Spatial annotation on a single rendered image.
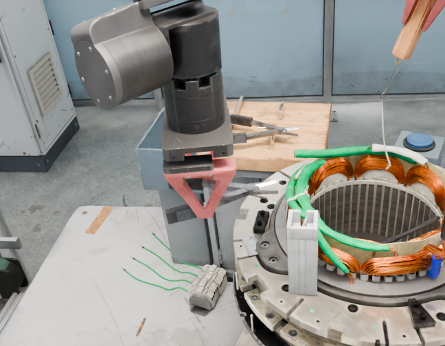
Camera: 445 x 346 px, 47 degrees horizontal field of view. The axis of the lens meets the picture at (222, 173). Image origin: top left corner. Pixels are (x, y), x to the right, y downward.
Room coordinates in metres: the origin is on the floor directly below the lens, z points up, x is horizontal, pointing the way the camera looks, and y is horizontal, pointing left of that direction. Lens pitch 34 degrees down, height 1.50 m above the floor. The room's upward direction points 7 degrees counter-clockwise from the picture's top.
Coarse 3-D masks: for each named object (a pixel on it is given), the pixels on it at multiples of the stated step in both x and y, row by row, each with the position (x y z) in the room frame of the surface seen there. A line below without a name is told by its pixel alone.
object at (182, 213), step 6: (186, 204) 0.42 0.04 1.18; (168, 210) 0.42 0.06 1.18; (174, 210) 0.42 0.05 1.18; (180, 210) 0.42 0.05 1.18; (186, 210) 0.42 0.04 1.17; (168, 216) 0.41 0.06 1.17; (174, 216) 0.41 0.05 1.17; (180, 216) 0.41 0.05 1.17; (186, 216) 0.42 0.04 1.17; (192, 216) 0.42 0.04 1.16; (168, 222) 0.41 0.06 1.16; (174, 222) 0.41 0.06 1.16
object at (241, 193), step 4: (232, 192) 0.44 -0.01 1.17; (236, 192) 0.44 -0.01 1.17; (240, 192) 0.44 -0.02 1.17; (244, 192) 0.44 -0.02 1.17; (248, 192) 0.44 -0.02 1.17; (224, 196) 0.43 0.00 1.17; (228, 196) 0.43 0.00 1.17; (232, 196) 0.43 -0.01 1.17; (236, 196) 0.43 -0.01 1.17; (240, 196) 0.44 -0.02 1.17; (244, 196) 0.44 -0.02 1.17; (220, 200) 0.43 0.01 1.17; (224, 200) 0.43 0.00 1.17; (228, 200) 0.43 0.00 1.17; (232, 200) 0.43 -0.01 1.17; (204, 204) 0.43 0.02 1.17; (220, 204) 0.43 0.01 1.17; (224, 204) 0.43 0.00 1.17
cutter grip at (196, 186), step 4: (188, 180) 0.47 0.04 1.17; (192, 180) 0.47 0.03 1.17; (196, 180) 0.47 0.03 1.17; (200, 180) 0.47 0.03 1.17; (168, 184) 0.47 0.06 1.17; (188, 184) 0.47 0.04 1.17; (192, 184) 0.47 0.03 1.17; (196, 184) 0.47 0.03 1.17; (200, 184) 0.47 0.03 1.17; (172, 188) 0.47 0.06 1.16; (192, 188) 0.47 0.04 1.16; (196, 188) 0.47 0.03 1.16; (200, 188) 0.47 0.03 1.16
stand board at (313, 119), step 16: (240, 112) 0.82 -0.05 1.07; (256, 112) 0.81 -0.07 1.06; (272, 112) 0.80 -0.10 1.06; (288, 112) 0.80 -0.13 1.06; (304, 112) 0.79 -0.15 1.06; (320, 112) 0.78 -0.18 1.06; (240, 128) 0.76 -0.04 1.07; (256, 128) 0.75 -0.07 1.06; (304, 128) 0.74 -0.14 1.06; (320, 128) 0.73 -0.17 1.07; (240, 144) 0.71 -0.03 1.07; (256, 144) 0.70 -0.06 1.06; (288, 144) 0.69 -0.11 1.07; (304, 144) 0.69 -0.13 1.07; (320, 144) 0.68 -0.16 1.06; (240, 160) 0.67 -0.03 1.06; (256, 160) 0.66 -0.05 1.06; (272, 160) 0.65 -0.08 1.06; (288, 160) 0.65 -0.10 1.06; (304, 160) 0.64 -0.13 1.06
